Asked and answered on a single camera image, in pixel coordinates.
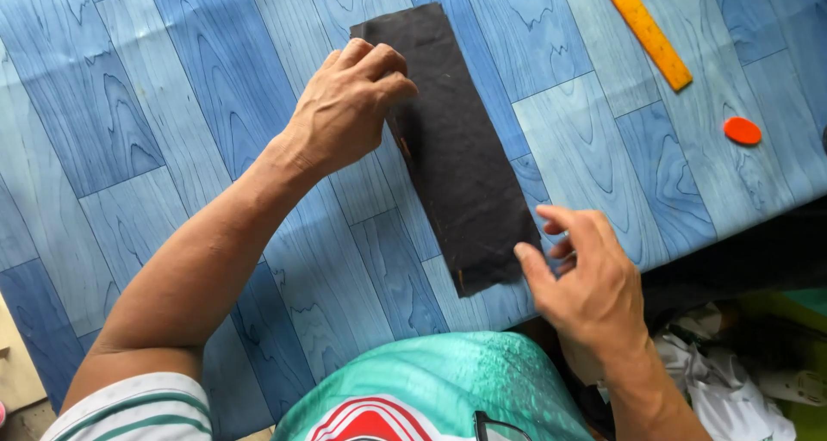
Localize person's left hand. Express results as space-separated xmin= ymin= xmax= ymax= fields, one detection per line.
xmin=283 ymin=38 xmax=419 ymax=179

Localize person's right hand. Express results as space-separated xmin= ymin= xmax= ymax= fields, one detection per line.
xmin=513 ymin=205 xmax=650 ymax=366

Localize black cloth strip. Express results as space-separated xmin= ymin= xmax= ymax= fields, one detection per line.
xmin=349 ymin=2 xmax=544 ymax=298

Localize blue wood-pattern table cover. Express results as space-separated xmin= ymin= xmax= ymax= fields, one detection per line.
xmin=0 ymin=0 xmax=827 ymax=432

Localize heap of white cloth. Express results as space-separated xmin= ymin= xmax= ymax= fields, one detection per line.
xmin=651 ymin=301 xmax=827 ymax=441

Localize black-framed glasses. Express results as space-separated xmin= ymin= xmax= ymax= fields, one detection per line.
xmin=473 ymin=410 xmax=535 ymax=441

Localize teal printed shirt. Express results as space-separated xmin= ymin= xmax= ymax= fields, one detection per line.
xmin=39 ymin=330 xmax=597 ymax=441

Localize orange tailor's chalk disc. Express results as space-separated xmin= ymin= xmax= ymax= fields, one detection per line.
xmin=723 ymin=116 xmax=763 ymax=146

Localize yellow ruler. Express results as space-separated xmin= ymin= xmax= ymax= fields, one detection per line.
xmin=594 ymin=0 xmax=693 ymax=92

